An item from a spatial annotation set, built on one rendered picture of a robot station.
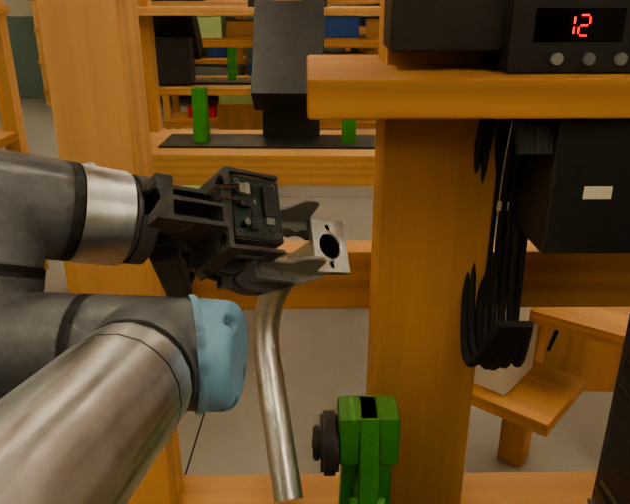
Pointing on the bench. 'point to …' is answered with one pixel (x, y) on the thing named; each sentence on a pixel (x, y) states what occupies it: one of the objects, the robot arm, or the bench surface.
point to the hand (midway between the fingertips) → (315, 252)
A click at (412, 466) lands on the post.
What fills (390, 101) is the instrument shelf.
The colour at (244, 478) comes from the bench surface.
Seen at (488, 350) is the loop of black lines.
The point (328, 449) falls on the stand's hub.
